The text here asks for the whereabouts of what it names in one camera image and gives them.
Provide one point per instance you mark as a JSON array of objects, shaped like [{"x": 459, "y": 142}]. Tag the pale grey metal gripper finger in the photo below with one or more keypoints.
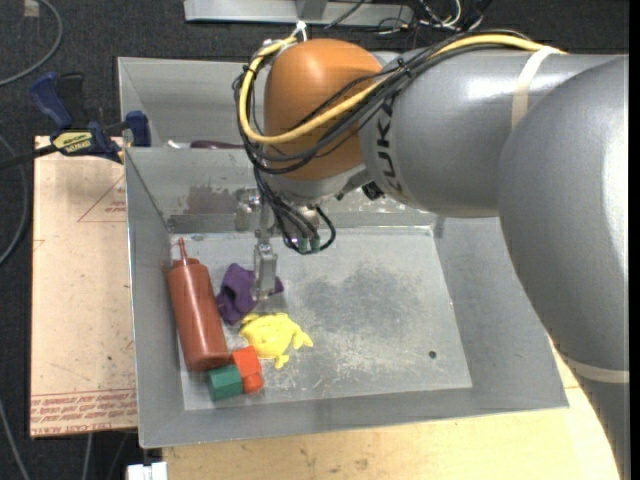
[{"x": 265, "y": 273}]

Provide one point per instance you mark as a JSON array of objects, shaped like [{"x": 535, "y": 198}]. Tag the purple cloth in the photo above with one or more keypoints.
[{"x": 237, "y": 293}]

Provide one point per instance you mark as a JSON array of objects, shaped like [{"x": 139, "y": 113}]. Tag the yellow toy turtle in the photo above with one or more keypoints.
[{"x": 272, "y": 335}]

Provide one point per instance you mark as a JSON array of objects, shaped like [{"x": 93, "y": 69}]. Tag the red-brown squeeze bottle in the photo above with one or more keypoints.
[{"x": 196, "y": 313}]

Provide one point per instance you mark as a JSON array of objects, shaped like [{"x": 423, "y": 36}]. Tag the orange cube block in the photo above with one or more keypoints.
[{"x": 246, "y": 360}]

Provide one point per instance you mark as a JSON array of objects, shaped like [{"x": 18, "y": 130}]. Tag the grey metal bin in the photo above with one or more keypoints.
[{"x": 360, "y": 318}]

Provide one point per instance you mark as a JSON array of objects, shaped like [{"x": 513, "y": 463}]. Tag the green cube block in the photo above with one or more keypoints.
[{"x": 225, "y": 383}]

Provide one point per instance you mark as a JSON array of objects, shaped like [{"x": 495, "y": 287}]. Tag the brown cardboard board red print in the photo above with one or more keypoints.
[{"x": 80, "y": 278}]

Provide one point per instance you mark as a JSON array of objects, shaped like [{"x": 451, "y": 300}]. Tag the black cylinder on white bracket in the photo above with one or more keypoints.
[{"x": 374, "y": 191}]

